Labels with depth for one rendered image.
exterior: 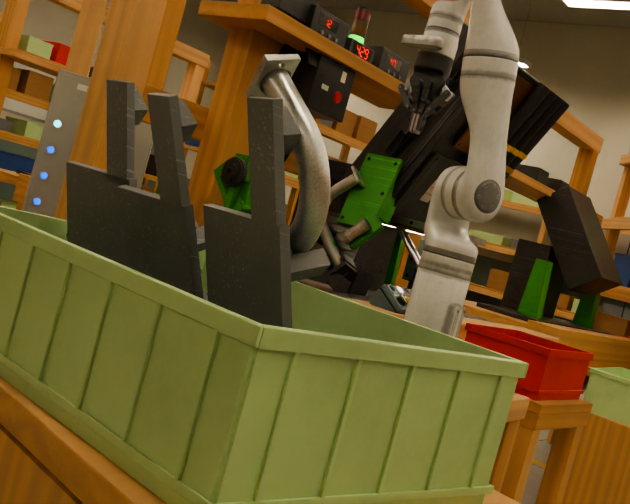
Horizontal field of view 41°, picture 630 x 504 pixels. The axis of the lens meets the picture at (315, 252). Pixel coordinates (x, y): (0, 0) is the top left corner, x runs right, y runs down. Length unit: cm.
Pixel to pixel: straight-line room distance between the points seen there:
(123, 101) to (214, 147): 121
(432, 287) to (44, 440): 75
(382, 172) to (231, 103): 44
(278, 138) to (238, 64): 151
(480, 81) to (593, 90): 1041
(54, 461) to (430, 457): 37
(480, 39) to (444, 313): 45
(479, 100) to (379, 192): 83
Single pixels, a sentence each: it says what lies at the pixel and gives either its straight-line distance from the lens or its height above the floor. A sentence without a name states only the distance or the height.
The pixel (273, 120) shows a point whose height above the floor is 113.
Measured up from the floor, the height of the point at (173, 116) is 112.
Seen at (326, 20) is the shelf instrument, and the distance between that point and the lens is 235.
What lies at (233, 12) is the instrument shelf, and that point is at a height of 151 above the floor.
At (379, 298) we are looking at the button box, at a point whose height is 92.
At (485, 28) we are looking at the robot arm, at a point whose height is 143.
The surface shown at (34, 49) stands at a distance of 965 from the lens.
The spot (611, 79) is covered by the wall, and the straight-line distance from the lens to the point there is 1178.
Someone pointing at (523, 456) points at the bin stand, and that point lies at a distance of 193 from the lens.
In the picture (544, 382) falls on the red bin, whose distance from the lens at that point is 195.
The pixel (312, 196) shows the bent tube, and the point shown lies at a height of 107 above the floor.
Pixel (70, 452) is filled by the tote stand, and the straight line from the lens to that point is 82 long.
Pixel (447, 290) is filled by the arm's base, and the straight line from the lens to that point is 141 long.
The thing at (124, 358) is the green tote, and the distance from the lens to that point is 80.
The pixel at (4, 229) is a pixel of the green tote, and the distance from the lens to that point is 104.
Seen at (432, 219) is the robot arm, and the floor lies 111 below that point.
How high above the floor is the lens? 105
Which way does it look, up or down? 2 degrees down
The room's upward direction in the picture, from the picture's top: 15 degrees clockwise
